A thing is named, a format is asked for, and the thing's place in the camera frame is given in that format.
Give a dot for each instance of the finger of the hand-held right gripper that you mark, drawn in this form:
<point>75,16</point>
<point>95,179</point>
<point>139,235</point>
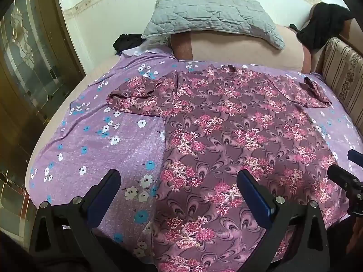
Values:
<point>340,175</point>
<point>356,156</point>

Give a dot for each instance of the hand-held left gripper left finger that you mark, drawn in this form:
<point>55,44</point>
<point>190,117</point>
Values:
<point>103,198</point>

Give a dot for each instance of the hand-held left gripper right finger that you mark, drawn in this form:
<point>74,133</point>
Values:
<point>253,195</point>

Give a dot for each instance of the maroon pink floral garment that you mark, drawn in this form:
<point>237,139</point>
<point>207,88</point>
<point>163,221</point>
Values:
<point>227,124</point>

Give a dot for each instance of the purple floral bedsheet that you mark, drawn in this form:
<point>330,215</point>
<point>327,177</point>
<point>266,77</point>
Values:
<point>99,153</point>

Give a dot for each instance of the striped beige headboard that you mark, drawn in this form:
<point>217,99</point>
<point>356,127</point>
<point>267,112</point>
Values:
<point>343,70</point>

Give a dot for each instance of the large black cloth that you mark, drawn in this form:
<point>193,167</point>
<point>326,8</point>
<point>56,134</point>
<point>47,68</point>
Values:
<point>323,22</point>

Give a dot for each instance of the beige bolster cushion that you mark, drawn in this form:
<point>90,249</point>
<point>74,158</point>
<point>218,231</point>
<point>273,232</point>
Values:
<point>241,48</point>

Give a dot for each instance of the white floral cloth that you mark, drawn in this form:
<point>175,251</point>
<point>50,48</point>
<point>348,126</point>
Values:
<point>136,51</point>

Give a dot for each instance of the small black cloth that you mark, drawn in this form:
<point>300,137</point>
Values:
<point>126,42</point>

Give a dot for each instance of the wooden door with patterned glass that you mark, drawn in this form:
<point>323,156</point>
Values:
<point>25,48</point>

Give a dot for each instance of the grey quilted pillow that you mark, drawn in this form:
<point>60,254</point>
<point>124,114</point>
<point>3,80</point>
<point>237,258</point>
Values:
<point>209,14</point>

